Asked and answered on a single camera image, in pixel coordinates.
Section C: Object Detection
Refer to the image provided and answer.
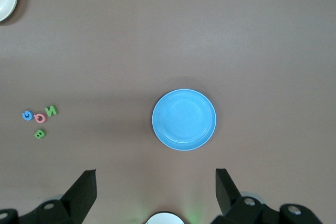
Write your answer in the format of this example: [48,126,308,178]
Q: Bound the green foam letter N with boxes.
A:
[44,105,59,117]

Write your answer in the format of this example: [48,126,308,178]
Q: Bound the pink foam letter Q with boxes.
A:
[34,112,47,124]

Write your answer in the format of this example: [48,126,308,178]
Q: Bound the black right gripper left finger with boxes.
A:
[15,168,97,224]

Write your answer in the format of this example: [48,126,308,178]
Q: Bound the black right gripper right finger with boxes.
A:
[211,168,279,224]

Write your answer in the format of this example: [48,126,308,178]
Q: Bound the blue plate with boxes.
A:
[152,89,217,152]

